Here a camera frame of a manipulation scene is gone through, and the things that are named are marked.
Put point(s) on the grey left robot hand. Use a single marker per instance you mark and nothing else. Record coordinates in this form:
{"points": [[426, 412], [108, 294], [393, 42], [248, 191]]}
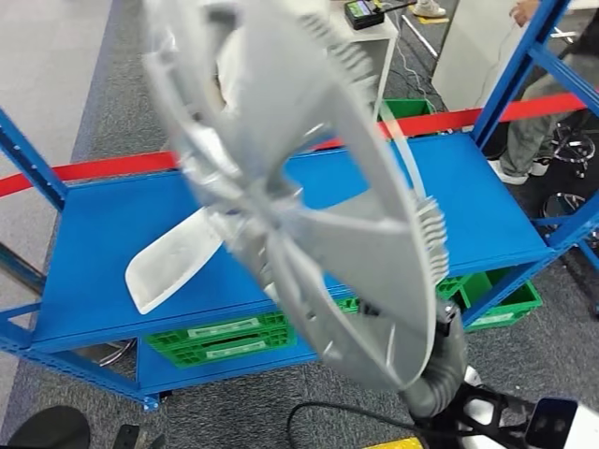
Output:
{"points": [[128, 439]]}

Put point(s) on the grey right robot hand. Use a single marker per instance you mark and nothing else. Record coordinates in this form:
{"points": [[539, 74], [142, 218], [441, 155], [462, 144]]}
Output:
{"points": [[450, 319]]}

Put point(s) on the green open plastic crate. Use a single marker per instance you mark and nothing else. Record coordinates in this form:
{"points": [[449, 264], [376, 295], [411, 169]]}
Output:
{"points": [[514, 307]]}

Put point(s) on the grey plastic hubcap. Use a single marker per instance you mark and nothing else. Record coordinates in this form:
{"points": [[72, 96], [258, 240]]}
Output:
{"points": [[384, 266]]}

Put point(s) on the black remote controller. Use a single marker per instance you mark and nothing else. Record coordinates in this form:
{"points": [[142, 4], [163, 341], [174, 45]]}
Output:
{"points": [[362, 13]]}

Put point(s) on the black round stool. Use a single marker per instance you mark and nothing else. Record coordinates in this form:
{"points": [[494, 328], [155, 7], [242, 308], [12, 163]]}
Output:
{"points": [[51, 431]]}

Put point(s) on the red barrier tape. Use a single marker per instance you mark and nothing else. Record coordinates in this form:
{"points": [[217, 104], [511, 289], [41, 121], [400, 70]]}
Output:
{"points": [[94, 170]]}

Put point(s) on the blue metal shelf rack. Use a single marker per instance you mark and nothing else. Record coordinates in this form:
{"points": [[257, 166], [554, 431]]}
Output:
{"points": [[94, 248]]}

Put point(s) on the green plastic bin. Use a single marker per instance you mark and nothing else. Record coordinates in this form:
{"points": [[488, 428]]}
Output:
{"points": [[405, 108]]}

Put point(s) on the person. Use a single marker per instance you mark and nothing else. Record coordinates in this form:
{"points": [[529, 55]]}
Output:
{"points": [[428, 8], [524, 142]]}

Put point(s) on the white plastic trim part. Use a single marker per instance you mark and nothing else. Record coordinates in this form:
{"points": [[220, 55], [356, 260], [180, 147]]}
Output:
{"points": [[164, 266]]}

